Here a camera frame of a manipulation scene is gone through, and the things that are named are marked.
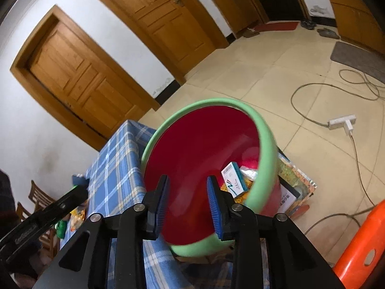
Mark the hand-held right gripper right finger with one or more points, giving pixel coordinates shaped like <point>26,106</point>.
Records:
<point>214,209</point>

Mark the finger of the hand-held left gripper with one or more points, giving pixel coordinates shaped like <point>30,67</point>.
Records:
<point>60,207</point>

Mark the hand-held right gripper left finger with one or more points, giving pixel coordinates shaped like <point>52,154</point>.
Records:
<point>161,209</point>

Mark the red basin with green rim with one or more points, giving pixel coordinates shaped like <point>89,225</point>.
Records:
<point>198,144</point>

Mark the yellow snack packet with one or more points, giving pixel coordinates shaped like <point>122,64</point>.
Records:
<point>76,218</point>

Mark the green and white wrapper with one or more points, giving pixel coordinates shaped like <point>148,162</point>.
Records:
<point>61,228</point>

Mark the wooden slat chair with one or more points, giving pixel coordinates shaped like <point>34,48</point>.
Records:
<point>39,191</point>
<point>48,240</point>

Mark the orange textured snack packet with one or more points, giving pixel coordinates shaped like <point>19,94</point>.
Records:
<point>240,199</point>

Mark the white and green medicine box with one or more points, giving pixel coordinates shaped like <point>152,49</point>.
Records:
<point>234,178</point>

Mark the silver foil packet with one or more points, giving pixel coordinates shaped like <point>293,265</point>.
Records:
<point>249,174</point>

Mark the blue plaid tablecloth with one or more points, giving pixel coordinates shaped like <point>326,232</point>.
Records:
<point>117,162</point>

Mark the pink plastic piece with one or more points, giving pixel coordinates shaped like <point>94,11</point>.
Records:
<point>300,210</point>

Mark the wooden panel door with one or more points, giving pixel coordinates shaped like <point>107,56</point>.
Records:
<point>78,78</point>

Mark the orange plastic stool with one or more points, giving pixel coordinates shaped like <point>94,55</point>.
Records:
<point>361,246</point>

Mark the white power strip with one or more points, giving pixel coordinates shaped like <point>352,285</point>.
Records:
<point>341,122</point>

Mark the brown shoes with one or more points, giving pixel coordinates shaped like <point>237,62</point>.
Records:
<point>250,32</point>

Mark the red doormat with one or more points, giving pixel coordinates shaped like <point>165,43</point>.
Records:
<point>278,26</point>

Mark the small wooden cabinet door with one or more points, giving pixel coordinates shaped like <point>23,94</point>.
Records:
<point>234,6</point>

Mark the grey floor mat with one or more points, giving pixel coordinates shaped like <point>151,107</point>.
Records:
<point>355,58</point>

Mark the dark shoes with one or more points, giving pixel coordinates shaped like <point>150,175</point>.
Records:
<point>308,24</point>

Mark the grey slippers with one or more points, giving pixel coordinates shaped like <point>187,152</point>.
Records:
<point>327,33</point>

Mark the wooden cabinet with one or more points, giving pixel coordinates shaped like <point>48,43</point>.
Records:
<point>355,18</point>

